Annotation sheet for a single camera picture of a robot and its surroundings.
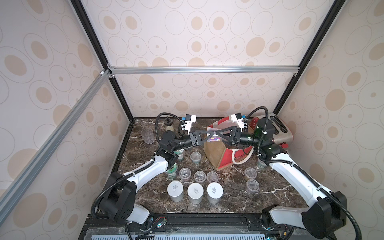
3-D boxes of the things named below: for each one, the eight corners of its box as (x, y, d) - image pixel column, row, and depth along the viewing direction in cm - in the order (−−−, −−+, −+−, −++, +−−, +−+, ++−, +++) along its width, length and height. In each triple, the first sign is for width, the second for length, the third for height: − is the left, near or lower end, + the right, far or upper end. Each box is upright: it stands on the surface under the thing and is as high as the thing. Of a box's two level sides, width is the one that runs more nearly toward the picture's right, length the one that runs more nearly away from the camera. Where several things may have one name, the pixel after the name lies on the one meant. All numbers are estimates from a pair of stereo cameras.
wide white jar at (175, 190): (168, 201, 82) (166, 196, 75) (170, 187, 87) (168, 180, 80) (183, 201, 82) (182, 196, 75) (184, 187, 87) (183, 180, 80)
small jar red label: (179, 181, 89) (178, 177, 84) (180, 172, 93) (179, 167, 88) (191, 181, 89) (190, 177, 84) (191, 172, 93) (191, 167, 88)
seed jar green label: (190, 164, 96) (190, 159, 91) (190, 156, 100) (190, 151, 95) (201, 164, 96) (201, 159, 91) (200, 156, 100) (201, 151, 95)
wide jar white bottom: (187, 204, 81) (186, 198, 73) (188, 189, 86) (187, 182, 79) (203, 204, 81) (204, 198, 74) (202, 189, 87) (203, 182, 79)
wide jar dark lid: (206, 203, 82) (208, 198, 74) (206, 188, 87) (207, 182, 79) (221, 203, 82) (224, 198, 74) (219, 188, 87) (222, 182, 79)
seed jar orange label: (196, 186, 87) (196, 182, 83) (193, 176, 91) (193, 172, 86) (206, 182, 89) (207, 178, 84) (203, 173, 92) (203, 169, 88)
